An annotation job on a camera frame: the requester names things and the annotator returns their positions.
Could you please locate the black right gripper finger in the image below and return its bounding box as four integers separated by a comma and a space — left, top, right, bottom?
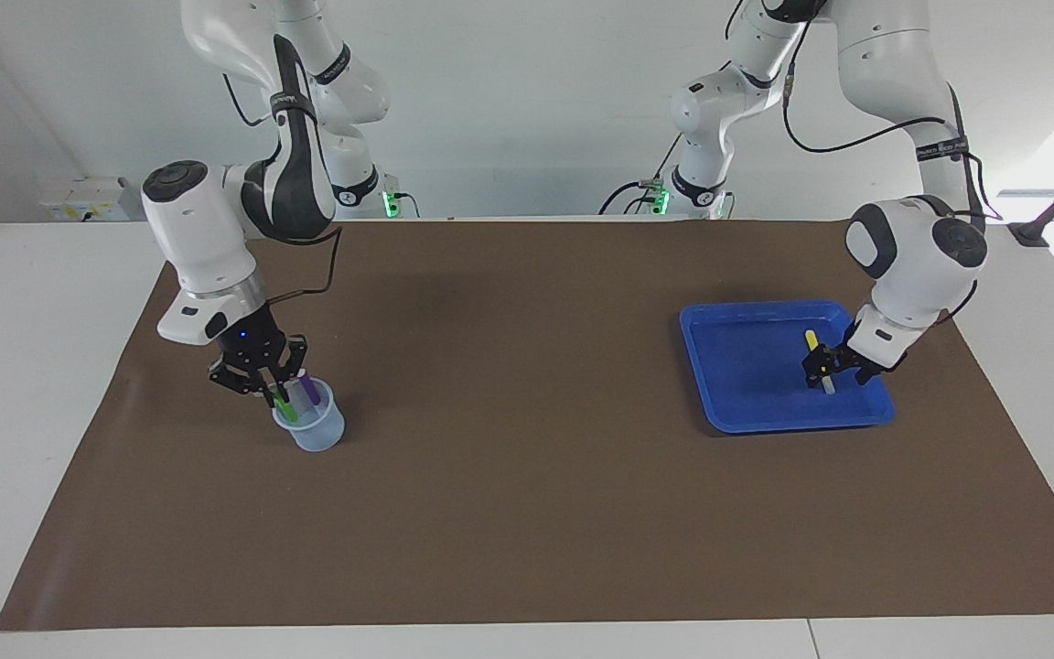
208, 356, 274, 409
272, 336, 309, 397

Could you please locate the yellow marker pen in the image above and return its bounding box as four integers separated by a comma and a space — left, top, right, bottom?
804, 329, 837, 396

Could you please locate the blue plastic tray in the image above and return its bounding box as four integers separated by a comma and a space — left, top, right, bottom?
679, 299, 897, 435

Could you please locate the translucent plastic cup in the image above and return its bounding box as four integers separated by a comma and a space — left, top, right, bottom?
271, 380, 346, 454

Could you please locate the brown table mat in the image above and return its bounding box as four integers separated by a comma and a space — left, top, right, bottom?
0, 218, 1054, 632

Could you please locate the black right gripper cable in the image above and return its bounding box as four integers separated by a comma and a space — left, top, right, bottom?
220, 73, 343, 308

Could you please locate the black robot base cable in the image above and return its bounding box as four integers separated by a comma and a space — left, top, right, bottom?
598, 137, 685, 217

